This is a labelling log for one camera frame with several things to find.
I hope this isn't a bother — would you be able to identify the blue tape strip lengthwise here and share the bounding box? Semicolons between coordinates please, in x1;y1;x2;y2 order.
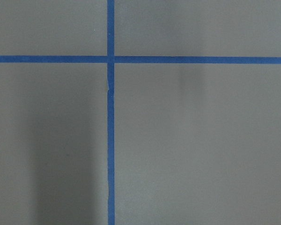
107;0;115;225

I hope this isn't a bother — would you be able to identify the blue tape strip crosswise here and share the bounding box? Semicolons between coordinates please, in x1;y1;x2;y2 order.
0;55;281;65

